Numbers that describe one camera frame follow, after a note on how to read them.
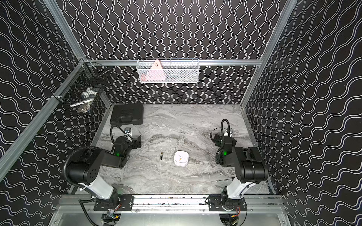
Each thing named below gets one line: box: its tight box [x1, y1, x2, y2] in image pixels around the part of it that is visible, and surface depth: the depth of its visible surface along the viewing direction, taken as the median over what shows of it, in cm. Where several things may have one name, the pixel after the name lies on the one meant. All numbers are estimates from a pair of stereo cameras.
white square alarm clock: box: [173, 150, 190, 167], surface depth 89 cm
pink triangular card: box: [145, 59, 166, 81], surface depth 92 cm
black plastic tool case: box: [109, 103, 144, 127], surface depth 109 cm
